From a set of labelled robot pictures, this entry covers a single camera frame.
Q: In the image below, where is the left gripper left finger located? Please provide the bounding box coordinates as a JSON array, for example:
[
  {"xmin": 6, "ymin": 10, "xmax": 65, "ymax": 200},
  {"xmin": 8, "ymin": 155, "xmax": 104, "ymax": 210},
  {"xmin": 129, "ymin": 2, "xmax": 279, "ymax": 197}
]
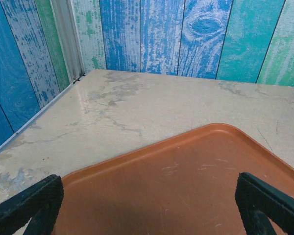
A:
[{"xmin": 0, "ymin": 174, "xmax": 65, "ymax": 235}]

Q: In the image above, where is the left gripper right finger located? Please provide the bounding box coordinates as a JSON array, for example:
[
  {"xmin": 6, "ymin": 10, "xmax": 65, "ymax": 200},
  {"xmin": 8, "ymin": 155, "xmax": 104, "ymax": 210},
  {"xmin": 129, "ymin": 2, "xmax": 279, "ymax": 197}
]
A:
[{"xmin": 235, "ymin": 172, "xmax": 294, "ymax": 235}]

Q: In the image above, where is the aluminium table edge strip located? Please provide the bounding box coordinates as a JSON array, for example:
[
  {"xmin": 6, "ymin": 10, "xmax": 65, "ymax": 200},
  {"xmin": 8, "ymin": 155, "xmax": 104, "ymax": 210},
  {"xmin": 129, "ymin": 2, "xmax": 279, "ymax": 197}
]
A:
[{"xmin": 0, "ymin": 82, "xmax": 75, "ymax": 160}]

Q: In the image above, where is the brown plastic tray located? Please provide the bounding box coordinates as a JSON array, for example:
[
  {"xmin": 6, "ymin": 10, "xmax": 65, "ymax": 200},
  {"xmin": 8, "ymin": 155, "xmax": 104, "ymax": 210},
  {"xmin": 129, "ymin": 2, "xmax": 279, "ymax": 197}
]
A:
[{"xmin": 52, "ymin": 123, "xmax": 294, "ymax": 235}]

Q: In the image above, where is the aluminium corner post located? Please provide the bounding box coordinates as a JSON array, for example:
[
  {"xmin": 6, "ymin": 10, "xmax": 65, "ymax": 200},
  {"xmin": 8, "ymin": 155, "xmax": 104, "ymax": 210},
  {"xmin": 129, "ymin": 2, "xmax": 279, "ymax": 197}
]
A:
[{"xmin": 50, "ymin": 0, "xmax": 87, "ymax": 84}]

